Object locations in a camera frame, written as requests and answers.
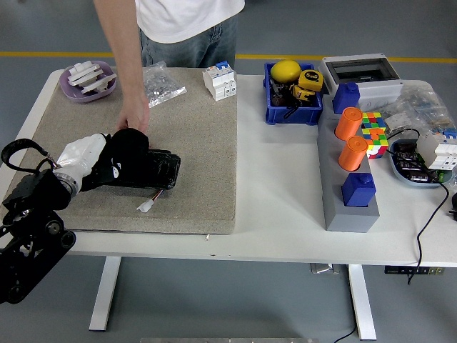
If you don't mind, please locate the blue square block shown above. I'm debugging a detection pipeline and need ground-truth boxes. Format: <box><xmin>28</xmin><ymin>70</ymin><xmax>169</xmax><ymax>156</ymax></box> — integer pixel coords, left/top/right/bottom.
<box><xmin>331</xmin><ymin>81</ymin><xmax>361</xmax><ymax>114</ymax></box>
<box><xmin>341</xmin><ymin>172</ymin><xmax>378</xmax><ymax>208</ymax></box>

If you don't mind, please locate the black battery panel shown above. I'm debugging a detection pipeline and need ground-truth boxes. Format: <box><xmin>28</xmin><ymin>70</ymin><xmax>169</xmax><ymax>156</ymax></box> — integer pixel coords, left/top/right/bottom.
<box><xmin>106</xmin><ymin>148</ymin><xmax>181</xmax><ymax>190</ymax></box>

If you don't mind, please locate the black capacitor board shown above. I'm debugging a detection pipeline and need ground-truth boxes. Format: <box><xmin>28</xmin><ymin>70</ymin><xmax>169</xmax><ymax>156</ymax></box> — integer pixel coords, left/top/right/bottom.
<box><xmin>394</xmin><ymin>141</ymin><xmax>435</xmax><ymax>183</ymax></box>

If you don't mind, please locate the white breaker block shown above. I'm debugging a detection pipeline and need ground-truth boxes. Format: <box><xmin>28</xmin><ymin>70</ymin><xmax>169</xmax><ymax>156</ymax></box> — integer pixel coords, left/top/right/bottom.
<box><xmin>416</xmin><ymin>128</ymin><xmax>457</xmax><ymax>171</ymax></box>

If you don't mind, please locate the grey-blue bowl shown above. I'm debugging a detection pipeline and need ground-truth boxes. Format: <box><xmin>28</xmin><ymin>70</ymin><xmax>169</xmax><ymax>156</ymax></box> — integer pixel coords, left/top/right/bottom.
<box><xmin>388</xmin><ymin>138</ymin><xmax>454</xmax><ymax>189</ymax></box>

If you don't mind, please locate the yellow tape measure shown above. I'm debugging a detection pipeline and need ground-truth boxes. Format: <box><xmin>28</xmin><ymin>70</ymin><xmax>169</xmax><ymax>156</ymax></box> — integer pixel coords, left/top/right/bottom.
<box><xmin>298</xmin><ymin>69</ymin><xmax>325</xmax><ymax>94</ymax></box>

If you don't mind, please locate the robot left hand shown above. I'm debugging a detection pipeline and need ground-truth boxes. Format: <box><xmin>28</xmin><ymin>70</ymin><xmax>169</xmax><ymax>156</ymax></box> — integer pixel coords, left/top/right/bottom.
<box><xmin>56</xmin><ymin>133</ymin><xmax>125</xmax><ymax>193</ymax></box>

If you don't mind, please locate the yellow and black tool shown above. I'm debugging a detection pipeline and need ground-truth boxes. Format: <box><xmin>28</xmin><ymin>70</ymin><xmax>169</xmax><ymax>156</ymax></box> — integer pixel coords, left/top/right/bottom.
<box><xmin>289</xmin><ymin>84</ymin><xmax>317</xmax><ymax>104</ymax></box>

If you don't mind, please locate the colourful puzzle cube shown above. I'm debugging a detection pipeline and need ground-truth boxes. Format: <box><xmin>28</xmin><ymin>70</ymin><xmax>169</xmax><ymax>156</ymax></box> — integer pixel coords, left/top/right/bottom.
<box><xmin>360</xmin><ymin>111</ymin><xmax>390</xmax><ymax>160</ymax></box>

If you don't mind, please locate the person's right hand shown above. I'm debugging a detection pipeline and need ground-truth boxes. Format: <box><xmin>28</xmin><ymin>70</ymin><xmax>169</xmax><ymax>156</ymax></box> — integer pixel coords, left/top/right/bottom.
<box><xmin>116</xmin><ymin>93</ymin><xmax>151</xmax><ymax>134</ymax></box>

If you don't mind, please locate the grey-brown mat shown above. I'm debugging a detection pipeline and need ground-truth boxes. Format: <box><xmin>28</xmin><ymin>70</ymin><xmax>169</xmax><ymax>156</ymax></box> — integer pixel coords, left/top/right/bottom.
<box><xmin>10</xmin><ymin>66</ymin><xmax>239</xmax><ymax>236</ymax></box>

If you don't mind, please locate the black table control panel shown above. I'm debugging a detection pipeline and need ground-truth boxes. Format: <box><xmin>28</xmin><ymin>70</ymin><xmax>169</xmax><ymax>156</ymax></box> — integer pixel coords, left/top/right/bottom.
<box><xmin>384</xmin><ymin>266</ymin><xmax>447</xmax><ymax>277</ymax></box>

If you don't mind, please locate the dark screwdriver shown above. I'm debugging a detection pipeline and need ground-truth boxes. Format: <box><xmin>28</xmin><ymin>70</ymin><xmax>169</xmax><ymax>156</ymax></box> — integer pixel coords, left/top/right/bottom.
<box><xmin>270</xmin><ymin>79</ymin><xmax>286</xmax><ymax>106</ymax></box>

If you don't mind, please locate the grey shape sorter base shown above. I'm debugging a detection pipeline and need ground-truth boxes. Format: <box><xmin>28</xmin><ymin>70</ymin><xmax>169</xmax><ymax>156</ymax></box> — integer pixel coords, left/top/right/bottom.
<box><xmin>316</xmin><ymin>95</ymin><xmax>381</xmax><ymax>233</ymax></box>

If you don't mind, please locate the white plastic clip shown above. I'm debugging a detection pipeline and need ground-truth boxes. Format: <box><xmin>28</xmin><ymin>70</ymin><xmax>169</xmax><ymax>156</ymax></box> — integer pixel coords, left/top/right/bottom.
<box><xmin>67</xmin><ymin>61</ymin><xmax>106</xmax><ymax>86</ymax></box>
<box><xmin>80</xmin><ymin>73</ymin><xmax>118</xmax><ymax>94</ymax></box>

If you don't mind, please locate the white breaker with blue switches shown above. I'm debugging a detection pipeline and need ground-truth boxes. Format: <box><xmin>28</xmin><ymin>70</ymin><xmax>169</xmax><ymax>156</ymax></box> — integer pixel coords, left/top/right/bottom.
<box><xmin>202</xmin><ymin>60</ymin><xmax>239</xmax><ymax>102</ymax></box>

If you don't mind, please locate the orange cylinder block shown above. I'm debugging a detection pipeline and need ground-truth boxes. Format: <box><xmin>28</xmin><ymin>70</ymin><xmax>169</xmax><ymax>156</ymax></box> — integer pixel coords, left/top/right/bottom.
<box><xmin>338</xmin><ymin>136</ymin><xmax>370</xmax><ymax>172</ymax></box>
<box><xmin>334</xmin><ymin>106</ymin><xmax>364</xmax><ymax>141</ymax></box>

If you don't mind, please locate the clear bag of screws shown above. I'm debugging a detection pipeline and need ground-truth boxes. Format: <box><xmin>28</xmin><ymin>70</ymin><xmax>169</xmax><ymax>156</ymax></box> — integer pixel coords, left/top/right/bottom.
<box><xmin>141</xmin><ymin>60</ymin><xmax>188</xmax><ymax>109</ymax></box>

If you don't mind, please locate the white table leg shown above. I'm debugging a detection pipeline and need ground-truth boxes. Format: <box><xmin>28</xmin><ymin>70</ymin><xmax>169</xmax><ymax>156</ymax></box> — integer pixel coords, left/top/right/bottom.
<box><xmin>88</xmin><ymin>256</ymin><xmax>122</xmax><ymax>332</ymax></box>
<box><xmin>348</xmin><ymin>264</ymin><xmax>378</xmax><ymax>341</ymax></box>

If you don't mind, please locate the blue plastic bin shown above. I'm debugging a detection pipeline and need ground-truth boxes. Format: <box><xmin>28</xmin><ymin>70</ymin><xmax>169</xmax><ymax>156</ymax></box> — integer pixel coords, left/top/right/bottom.
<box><xmin>263</xmin><ymin>61</ymin><xmax>324</xmax><ymax>126</ymax></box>

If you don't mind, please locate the metal bracket under table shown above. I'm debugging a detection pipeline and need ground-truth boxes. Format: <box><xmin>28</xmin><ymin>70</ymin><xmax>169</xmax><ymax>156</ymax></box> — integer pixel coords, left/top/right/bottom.
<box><xmin>309</xmin><ymin>263</ymin><xmax>340</xmax><ymax>275</ymax></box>

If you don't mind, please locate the person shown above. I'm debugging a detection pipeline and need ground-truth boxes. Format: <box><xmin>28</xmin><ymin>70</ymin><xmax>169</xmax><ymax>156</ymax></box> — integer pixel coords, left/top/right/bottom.
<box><xmin>93</xmin><ymin>0</ymin><xmax>246</xmax><ymax>135</ymax></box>

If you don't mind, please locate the clear bag of electronic parts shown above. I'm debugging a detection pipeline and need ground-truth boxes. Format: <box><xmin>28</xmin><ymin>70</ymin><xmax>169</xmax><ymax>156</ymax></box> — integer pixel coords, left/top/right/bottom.
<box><xmin>360</xmin><ymin>80</ymin><xmax>457</xmax><ymax>144</ymax></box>

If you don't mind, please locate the purple bowl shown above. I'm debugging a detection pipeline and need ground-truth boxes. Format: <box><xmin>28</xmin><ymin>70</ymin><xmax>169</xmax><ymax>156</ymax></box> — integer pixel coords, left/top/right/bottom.
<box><xmin>59</xmin><ymin>59</ymin><xmax>119</xmax><ymax>104</ymax></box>

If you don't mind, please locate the black floor cable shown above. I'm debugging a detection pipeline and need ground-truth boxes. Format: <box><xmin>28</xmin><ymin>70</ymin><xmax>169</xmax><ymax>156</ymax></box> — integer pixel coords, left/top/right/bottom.
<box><xmin>332</xmin><ymin>327</ymin><xmax>358</xmax><ymax>343</ymax></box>

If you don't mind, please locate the black power cable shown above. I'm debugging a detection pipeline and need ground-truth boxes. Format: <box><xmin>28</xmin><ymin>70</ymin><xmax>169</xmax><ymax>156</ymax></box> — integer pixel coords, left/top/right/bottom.
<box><xmin>387</xmin><ymin>128</ymin><xmax>451</xmax><ymax>286</ymax></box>

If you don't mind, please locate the grey distribution box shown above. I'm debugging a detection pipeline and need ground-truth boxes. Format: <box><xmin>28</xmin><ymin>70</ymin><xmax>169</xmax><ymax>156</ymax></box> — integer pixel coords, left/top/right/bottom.
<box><xmin>318</xmin><ymin>53</ymin><xmax>405</xmax><ymax>110</ymax></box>

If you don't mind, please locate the wire with white connector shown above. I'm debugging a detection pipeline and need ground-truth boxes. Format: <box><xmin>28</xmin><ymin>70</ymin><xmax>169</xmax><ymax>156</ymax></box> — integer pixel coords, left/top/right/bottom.
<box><xmin>137</xmin><ymin>188</ymin><xmax>167</xmax><ymax>214</ymax></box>

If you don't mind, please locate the yellow ball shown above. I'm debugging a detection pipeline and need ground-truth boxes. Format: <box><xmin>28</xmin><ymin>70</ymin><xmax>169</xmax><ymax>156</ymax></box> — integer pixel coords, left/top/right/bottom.
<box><xmin>270</xmin><ymin>59</ymin><xmax>303</xmax><ymax>84</ymax></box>

